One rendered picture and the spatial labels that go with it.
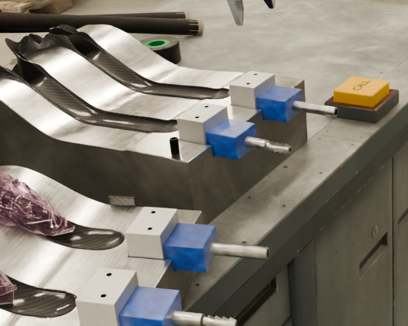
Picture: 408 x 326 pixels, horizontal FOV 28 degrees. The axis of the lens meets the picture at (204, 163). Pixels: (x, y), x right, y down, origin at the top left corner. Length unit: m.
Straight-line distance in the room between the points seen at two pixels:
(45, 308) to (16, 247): 0.08
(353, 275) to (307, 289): 0.19
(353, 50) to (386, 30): 0.11
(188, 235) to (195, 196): 0.12
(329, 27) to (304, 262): 0.59
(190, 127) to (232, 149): 0.06
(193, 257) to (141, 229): 0.06
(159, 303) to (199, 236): 0.11
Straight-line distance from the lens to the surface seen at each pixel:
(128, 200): 0.87
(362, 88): 1.17
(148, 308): 0.69
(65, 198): 0.88
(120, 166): 0.94
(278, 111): 0.97
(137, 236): 0.77
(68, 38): 1.20
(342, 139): 1.10
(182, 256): 0.77
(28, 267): 0.79
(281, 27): 1.59
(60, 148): 1.00
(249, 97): 0.98
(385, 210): 1.39
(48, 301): 0.76
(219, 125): 0.91
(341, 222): 1.23
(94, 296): 0.69
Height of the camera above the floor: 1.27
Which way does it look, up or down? 26 degrees down
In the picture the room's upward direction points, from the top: 7 degrees counter-clockwise
